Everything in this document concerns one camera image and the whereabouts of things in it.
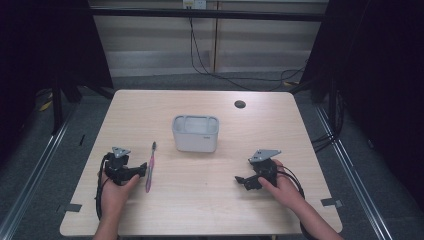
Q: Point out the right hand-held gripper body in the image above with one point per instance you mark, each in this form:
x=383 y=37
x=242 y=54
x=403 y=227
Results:
x=263 y=168

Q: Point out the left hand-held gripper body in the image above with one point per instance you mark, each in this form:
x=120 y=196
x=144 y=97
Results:
x=118 y=164

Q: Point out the pink toothbrush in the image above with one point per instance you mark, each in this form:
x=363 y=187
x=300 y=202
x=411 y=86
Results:
x=150 y=167

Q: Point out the white toothbrush holder box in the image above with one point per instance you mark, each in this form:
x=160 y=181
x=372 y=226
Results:
x=195 y=133

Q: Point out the person's right hand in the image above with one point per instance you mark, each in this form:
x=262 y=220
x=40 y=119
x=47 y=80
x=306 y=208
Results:
x=283 y=188

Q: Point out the person's left hand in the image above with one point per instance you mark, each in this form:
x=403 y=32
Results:
x=115 y=196

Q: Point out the grey tape strip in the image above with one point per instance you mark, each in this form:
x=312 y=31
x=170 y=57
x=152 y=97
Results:
x=70 y=208
x=332 y=202

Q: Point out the black curtain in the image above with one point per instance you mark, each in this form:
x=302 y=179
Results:
x=50 y=46
x=373 y=76

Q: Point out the black metal bar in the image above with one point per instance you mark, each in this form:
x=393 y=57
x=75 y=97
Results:
x=206 y=14

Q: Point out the aluminium floor rail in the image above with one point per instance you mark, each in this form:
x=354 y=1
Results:
x=353 y=180
x=30 y=180

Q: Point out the white wall socket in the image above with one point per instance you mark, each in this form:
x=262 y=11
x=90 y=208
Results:
x=194 y=4

